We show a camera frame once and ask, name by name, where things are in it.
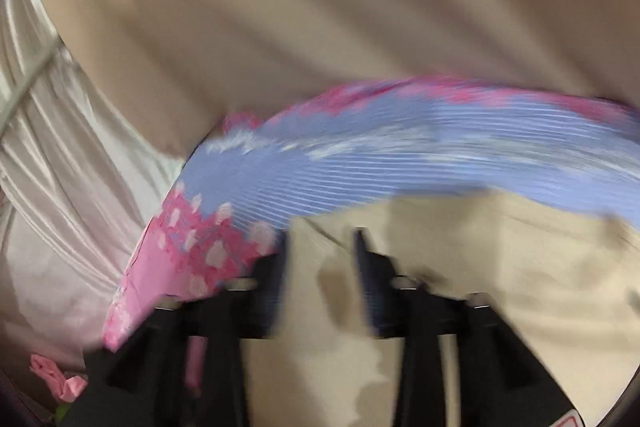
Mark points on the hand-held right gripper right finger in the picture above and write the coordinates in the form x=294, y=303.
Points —
x=367, y=287

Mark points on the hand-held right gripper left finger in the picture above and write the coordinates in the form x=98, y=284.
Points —
x=272, y=297

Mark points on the cream knitted sweater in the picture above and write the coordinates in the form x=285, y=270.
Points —
x=525, y=252

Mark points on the pink and blue floral bedsheet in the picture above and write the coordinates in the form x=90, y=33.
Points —
x=350, y=157

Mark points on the white satin curtain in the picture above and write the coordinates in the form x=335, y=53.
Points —
x=60, y=207

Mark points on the pink cloth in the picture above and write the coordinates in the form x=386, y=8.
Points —
x=55, y=379

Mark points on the small green object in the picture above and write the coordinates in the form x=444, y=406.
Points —
x=62, y=412

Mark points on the beige curtain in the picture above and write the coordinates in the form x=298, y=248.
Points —
x=300, y=7

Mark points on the grey metal curtain rail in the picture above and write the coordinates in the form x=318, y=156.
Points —
x=30, y=82

